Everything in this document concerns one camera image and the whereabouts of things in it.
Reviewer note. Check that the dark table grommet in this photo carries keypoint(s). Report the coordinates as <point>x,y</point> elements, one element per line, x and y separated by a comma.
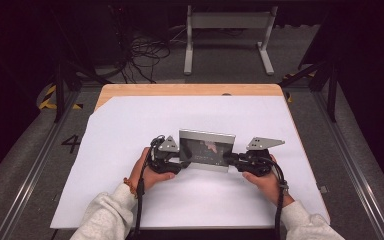
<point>226,94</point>

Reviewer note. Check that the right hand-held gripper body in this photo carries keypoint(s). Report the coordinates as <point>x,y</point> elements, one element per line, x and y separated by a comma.
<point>260,144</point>

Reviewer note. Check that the white paper sheet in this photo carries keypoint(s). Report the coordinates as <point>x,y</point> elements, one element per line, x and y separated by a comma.
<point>130,120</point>

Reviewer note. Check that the aluminium floor rail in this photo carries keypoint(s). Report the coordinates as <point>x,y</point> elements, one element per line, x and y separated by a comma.
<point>350,173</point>
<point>30,180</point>

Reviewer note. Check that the black metal stand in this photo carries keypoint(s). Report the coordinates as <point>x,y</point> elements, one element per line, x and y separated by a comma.
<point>59,93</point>
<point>331,96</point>

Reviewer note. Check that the person's left hand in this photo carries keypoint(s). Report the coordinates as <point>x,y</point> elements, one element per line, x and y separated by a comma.
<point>146,176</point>

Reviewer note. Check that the small grey table bracket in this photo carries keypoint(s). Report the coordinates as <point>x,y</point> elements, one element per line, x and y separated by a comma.
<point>323,189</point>

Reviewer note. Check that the white metal stand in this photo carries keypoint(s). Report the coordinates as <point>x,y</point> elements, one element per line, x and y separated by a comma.
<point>228,20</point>

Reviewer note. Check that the person's right hand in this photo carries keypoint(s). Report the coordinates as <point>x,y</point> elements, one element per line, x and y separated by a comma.
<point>270,186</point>

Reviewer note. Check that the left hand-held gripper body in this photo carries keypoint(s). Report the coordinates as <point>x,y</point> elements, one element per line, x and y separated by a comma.
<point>168,145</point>

